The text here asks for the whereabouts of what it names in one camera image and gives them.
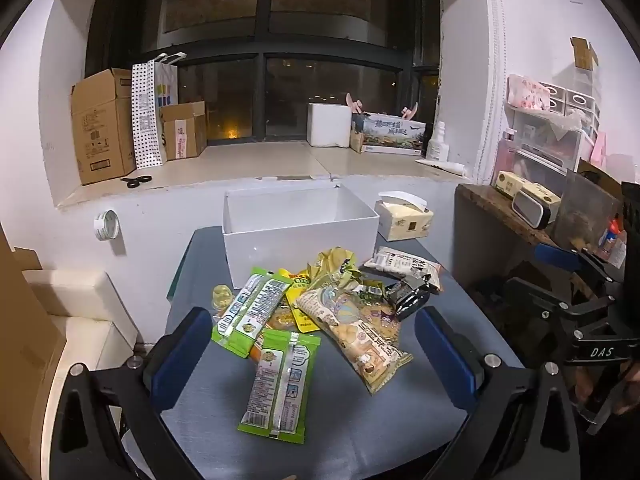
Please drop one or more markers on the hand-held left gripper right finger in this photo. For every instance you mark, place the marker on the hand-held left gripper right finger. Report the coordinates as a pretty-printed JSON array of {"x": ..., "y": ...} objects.
[{"x": 445, "y": 355}]

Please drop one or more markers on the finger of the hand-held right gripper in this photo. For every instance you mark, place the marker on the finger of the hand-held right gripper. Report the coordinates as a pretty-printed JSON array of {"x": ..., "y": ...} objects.
[
  {"x": 557, "y": 256},
  {"x": 540, "y": 300}
]

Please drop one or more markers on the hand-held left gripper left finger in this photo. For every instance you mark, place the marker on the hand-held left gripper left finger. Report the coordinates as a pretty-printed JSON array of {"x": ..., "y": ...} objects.
[{"x": 175, "y": 360}]

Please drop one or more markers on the small black snack packet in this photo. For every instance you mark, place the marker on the small black snack packet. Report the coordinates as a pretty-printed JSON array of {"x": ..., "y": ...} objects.
[{"x": 407, "y": 300}]

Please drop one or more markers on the small yellow jelly cup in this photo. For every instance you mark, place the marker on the small yellow jelly cup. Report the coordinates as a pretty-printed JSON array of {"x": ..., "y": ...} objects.
[{"x": 222, "y": 297}]

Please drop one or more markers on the green snack packet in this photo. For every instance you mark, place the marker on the green snack packet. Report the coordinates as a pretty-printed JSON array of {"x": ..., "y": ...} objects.
[
  {"x": 250, "y": 310},
  {"x": 280, "y": 385}
]

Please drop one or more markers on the large cream cartoon snack bag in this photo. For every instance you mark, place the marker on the large cream cartoon snack bag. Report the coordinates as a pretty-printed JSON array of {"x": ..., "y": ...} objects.
[{"x": 350, "y": 340}]

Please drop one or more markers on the small green candy packet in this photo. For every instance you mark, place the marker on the small green candy packet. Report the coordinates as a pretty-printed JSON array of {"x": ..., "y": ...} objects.
[{"x": 371, "y": 292}]

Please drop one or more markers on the white black-print snack packet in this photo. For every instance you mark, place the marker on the white black-print snack packet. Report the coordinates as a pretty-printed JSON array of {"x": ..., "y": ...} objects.
[{"x": 405, "y": 262}]

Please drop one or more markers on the yellow orange snack packet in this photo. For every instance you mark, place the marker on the yellow orange snack packet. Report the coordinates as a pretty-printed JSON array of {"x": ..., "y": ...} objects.
[{"x": 302, "y": 317}]

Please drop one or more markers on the yellow-green snack bag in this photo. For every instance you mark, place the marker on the yellow-green snack bag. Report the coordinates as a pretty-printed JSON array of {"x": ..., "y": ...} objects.
[{"x": 332, "y": 270}]

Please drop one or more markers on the white cardboard box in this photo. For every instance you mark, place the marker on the white cardboard box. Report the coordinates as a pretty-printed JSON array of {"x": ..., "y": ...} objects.
[{"x": 300, "y": 245}]

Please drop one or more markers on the person's right hand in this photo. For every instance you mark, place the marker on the person's right hand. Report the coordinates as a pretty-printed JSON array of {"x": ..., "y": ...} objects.
[{"x": 631, "y": 385}]

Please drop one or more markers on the white small speaker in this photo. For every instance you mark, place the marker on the white small speaker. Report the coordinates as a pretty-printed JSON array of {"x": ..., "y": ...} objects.
[{"x": 530, "y": 210}]

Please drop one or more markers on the clear acrylic panel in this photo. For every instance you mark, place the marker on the clear acrylic panel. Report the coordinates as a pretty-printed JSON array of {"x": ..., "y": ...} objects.
[{"x": 590, "y": 210}]

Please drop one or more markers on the yellow cheese pattern box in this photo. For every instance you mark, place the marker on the yellow cheese pattern box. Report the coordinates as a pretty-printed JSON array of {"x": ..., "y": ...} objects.
[
  {"x": 542, "y": 191},
  {"x": 510, "y": 182}
]

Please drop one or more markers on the wooden side shelf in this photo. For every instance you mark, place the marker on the wooden side shelf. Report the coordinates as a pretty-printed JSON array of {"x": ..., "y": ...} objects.
[{"x": 490, "y": 205}]

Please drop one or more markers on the clear plastic storage drawers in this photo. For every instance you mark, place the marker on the clear plastic storage drawers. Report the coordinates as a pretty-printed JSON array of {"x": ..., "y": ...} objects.
[{"x": 540, "y": 145}]

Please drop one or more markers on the cream tissue box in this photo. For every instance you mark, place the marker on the cream tissue box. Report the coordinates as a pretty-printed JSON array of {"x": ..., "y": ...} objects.
[{"x": 405, "y": 220}]

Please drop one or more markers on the white tube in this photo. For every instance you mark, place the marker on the white tube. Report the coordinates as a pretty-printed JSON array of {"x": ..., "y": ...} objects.
[{"x": 442, "y": 166}]

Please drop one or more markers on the white tape roll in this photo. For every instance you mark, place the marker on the white tape roll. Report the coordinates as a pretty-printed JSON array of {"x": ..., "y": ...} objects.
[{"x": 107, "y": 225}]

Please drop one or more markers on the white drawer organizer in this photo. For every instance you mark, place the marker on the white drawer organizer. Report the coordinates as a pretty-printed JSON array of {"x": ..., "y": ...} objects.
[{"x": 575, "y": 100}]

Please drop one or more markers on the white plastic bottle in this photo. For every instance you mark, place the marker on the white plastic bottle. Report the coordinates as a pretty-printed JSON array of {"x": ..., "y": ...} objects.
[{"x": 437, "y": 145}]

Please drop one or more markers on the pink floral pouch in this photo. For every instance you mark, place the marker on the pink floral pouch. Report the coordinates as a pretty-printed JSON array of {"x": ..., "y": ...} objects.
[{"x": 527, "y": 92}]

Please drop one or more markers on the black scissors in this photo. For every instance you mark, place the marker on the black scissors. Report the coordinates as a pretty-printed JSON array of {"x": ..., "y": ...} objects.
[{"x": 135, "y": 181}]

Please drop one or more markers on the long landscape printed box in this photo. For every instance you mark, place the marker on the long landscape printed box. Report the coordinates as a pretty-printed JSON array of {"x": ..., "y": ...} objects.
[{"x": 392, "y": 135}]

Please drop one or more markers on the small brown cardboard box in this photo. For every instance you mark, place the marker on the small brown cardboard box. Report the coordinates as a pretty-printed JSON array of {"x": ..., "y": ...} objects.
[{"x": 182, "y": 132}]

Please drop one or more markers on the black dotted paper bag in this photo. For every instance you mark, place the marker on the black dotted paper bag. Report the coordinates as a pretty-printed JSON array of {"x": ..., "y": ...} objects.
[{"x": 146, "y": 120}]

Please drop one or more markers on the large brown cardboard box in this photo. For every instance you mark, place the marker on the large brown cardboard box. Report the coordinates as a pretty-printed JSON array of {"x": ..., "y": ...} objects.
[{"x": 100, "y": 130}]

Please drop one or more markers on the white foam box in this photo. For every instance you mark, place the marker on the white foam box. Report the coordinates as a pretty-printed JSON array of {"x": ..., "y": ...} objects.
[{"x": 327, "y": 125}]

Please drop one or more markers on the dark window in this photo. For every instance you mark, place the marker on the dark window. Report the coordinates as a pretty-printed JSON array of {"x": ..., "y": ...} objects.
[{"x": 300, "y": 35}]

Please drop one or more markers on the cardboard piece on wall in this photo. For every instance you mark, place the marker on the cardboard piece on wall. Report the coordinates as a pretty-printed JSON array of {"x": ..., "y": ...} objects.
[{"x": 582, "y": 52}]

